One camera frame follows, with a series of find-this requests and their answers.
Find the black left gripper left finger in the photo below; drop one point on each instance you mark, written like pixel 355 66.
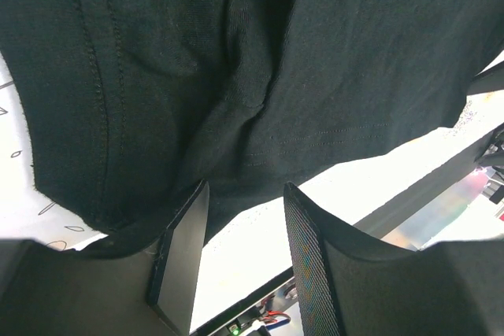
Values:
pixel 139 281

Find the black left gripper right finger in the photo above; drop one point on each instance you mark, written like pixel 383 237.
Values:
pixel 350 283

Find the black t shirt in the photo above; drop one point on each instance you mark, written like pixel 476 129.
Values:
pixel 131 103

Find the floral table mat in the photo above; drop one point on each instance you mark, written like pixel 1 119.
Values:
pixel 25 212

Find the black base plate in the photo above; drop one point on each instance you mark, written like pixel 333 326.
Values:
pixel 319 183

